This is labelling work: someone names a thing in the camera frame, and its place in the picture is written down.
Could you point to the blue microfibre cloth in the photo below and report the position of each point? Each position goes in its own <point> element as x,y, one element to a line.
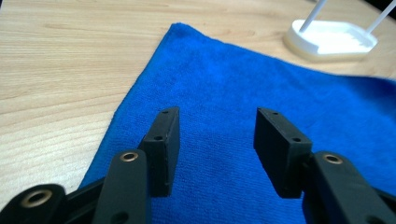
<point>236,102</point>

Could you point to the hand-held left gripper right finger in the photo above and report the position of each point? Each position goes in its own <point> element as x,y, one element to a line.
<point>280,155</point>

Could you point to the white stand with thin rods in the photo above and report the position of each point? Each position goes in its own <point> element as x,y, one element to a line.
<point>330,42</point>

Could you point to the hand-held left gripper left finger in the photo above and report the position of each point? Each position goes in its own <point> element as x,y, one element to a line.
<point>163,155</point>

